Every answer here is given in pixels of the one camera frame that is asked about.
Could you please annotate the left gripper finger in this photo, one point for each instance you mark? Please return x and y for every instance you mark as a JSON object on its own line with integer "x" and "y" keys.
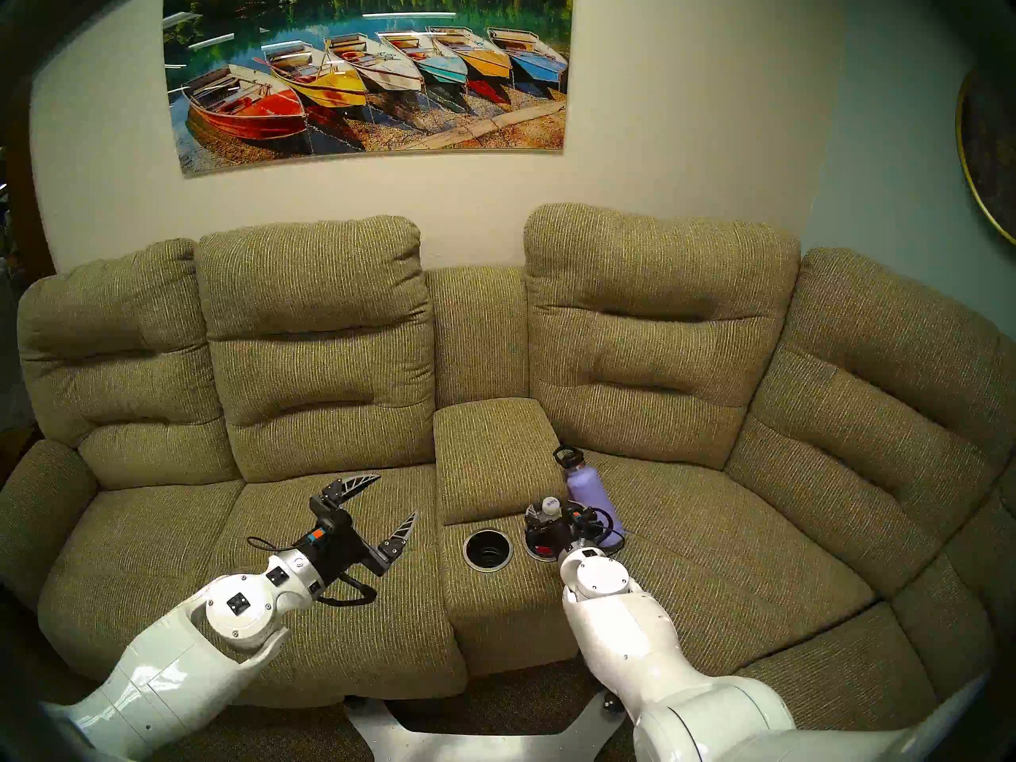
{"x": 399, "y": 540}
{"x": 345, "y": 488}

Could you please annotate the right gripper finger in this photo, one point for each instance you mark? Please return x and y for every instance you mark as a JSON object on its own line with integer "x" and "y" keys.
{"x": 579, "y": 511}
{"x": 535, "y": 517}

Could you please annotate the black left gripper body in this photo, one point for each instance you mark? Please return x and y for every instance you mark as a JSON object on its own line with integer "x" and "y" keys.
{"x": 337, "y": 546}

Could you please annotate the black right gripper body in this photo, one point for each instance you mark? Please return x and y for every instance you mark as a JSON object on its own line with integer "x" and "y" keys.
{"x": 575, "y": 530}

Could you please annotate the clear plastic soda bottle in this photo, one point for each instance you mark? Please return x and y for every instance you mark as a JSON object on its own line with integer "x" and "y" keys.
{"x": 551, "y": 505}

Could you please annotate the purple insulated water bottle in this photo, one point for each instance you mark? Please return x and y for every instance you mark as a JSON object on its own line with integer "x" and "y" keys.
{"x": 587, "y": 486}

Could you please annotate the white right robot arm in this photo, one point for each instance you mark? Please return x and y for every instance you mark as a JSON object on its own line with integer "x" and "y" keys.
{"x": 635, "y": 657}

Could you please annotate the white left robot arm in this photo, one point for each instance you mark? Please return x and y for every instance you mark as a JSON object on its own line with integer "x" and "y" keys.
{"x": 175, "y": 681}

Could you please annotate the metal rimmed cup holder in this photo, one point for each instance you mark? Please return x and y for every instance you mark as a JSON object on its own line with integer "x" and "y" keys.
{"x": 530, "y": 548}
{"x": 487, "y": 550}

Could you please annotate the olive green sectional sofa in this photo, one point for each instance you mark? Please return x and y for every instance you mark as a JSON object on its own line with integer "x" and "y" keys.
{"x": 317, "y": 419}

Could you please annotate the olive sofa console armrest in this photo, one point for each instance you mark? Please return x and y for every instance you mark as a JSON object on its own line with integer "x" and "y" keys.
{"x": 492, "y": 451}

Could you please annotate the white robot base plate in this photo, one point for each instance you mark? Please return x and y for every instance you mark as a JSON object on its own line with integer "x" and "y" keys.
{"x": 476, "y": 744}

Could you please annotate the colourful rowboats wall picture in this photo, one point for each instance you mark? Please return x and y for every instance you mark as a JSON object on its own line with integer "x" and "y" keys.
{"x": 373, "y": 62}

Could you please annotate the round gold framed wall mirror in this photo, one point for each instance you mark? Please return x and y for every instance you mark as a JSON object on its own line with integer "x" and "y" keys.
{"x": 988, "y": 149}

